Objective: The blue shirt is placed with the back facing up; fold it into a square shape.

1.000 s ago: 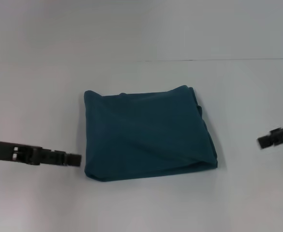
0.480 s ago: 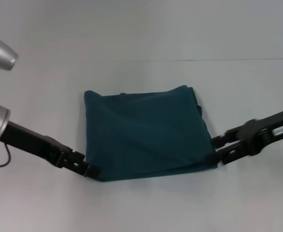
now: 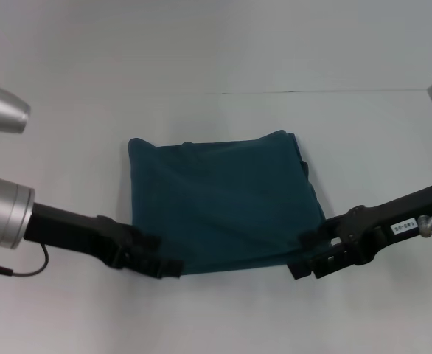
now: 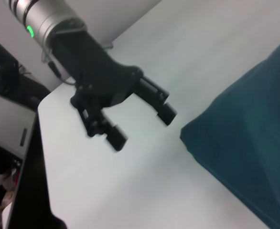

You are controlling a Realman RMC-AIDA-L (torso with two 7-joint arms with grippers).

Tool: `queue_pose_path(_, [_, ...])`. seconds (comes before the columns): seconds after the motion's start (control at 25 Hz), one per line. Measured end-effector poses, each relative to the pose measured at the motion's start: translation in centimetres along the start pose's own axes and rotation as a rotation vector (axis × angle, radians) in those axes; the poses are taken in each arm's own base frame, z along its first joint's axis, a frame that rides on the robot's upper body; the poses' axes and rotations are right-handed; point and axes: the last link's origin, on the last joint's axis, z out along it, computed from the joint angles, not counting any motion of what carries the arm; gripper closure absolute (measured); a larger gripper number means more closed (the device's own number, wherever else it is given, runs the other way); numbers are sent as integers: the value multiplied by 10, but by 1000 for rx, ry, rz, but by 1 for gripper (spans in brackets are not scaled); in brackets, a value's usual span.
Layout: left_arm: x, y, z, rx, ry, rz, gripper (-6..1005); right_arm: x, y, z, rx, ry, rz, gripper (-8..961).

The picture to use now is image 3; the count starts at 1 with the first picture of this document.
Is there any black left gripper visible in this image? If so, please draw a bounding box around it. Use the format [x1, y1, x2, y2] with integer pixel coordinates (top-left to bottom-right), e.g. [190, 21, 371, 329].
[23, 201, 184, 280]

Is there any silver elbow cable plug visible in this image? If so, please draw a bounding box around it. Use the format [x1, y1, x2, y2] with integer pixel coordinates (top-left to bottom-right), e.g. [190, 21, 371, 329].
[416, 215, 432, 240]

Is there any teal blue t-shirt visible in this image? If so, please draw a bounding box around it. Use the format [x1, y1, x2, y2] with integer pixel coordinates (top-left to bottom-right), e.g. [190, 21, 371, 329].
[127, 129, 328, 277]

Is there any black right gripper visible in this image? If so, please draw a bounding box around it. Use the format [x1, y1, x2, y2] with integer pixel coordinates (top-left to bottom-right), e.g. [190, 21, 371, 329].
[288, 184, 432, 281]

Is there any reddish brown cable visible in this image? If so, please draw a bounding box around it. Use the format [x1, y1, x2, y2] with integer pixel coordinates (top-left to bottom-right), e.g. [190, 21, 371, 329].
[0, 242, 50, 277]

